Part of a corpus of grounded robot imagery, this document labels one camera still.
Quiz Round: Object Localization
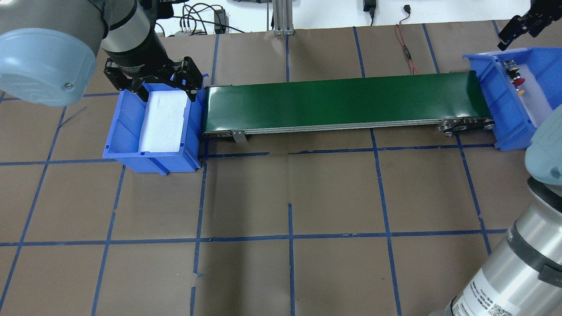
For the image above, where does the green conveyor belt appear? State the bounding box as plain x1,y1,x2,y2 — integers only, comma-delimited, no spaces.
203,71,492,137

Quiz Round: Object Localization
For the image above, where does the blue bin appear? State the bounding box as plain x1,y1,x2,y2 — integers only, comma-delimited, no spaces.
464,47,562,151
102,84,206,176

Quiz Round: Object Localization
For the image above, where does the blue bin right side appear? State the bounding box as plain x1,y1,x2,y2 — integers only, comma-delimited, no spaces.
464,47,562,151

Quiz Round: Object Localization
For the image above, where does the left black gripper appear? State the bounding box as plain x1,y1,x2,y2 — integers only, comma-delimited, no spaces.
104,42,203,102

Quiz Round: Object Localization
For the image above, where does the white foam pad left bin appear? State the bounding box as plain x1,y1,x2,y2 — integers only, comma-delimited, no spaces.
138,90,188,153

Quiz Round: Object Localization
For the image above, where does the red conveyor power wire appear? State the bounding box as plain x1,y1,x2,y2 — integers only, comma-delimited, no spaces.
394,5,420,76

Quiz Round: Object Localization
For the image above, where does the red push button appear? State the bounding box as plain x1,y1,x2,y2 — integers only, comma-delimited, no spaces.
503,60,525,90

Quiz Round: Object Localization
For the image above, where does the white foam pad bin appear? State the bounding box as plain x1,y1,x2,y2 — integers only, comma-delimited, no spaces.
138,90,188,153
517,63,561,128

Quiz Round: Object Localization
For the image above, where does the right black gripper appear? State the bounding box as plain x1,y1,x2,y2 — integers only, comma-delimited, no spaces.
497,0,562,51

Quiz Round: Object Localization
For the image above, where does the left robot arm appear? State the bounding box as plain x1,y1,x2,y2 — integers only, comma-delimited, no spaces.
0,0,203,107

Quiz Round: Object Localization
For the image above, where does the blue bin left side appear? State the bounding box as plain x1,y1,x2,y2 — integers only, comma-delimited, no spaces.
102,84,206,176

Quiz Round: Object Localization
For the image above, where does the white foam pad right bin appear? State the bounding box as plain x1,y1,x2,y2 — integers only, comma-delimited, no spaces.
517,63,561,128

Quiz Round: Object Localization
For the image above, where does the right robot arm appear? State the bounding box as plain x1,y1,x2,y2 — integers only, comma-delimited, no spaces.
432,0,562,316

